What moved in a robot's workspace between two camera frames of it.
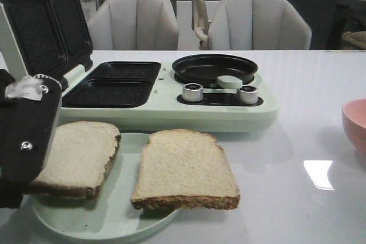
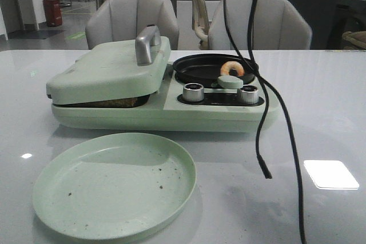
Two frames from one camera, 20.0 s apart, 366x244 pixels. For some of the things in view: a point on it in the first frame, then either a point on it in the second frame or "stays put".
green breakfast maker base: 141,97 stays put
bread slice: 184,168 to 123,103
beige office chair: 200,20 stays put
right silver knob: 247,94 stays put
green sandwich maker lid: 45,16 to 124,71
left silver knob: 192,92 stays put
